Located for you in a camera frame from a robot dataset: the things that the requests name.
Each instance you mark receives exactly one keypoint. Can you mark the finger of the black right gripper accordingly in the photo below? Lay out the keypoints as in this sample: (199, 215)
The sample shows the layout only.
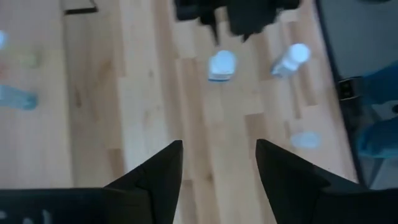
(196, 9)
(261, 15)

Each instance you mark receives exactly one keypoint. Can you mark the wooden shelf with black frame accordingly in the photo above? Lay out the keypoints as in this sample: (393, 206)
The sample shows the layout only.
(81, 11)

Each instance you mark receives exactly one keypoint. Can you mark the white bottle with blue label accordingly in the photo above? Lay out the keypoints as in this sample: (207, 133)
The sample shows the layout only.
(292, 59)
(222, 63)

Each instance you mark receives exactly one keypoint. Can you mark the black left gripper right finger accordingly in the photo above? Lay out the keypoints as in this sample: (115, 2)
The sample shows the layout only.
(298, 196)

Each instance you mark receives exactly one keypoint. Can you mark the translucent white plastic bottle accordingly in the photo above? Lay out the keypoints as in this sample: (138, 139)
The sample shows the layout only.
(306, 140)

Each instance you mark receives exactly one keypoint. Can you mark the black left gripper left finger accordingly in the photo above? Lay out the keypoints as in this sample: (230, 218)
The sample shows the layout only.
(149, 196)

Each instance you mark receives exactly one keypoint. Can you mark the translucent blue bottle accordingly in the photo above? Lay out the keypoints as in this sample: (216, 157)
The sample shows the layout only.
(17, 98)

